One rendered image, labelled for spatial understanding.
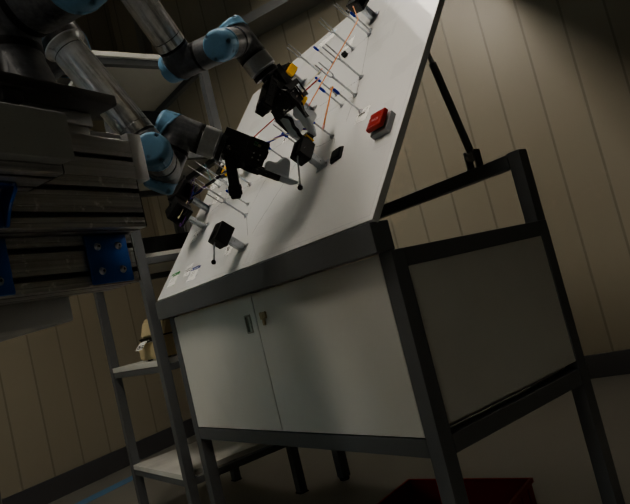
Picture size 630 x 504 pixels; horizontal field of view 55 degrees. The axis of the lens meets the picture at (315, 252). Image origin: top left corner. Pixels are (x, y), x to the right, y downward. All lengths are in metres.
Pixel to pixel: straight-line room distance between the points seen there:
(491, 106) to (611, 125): 0.62
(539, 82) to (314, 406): 2.41
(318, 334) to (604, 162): 2.24
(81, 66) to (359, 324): 0.82
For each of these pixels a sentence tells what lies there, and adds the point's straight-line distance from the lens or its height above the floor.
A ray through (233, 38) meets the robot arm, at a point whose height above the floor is 1.39.
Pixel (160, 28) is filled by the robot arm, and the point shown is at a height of 1.45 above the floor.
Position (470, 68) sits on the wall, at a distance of 3.62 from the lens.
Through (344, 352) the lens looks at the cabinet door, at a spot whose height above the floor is 0.60.
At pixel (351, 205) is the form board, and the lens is 1.35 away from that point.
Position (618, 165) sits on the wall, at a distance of 3.41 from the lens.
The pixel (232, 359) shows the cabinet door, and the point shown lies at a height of 0.62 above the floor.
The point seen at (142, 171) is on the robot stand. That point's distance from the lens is 1.16.
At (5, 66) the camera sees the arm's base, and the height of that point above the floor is 1.21.
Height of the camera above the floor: 0.73
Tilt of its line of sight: 5 degrees up
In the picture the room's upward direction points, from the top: 14 degrees counter-clockwise
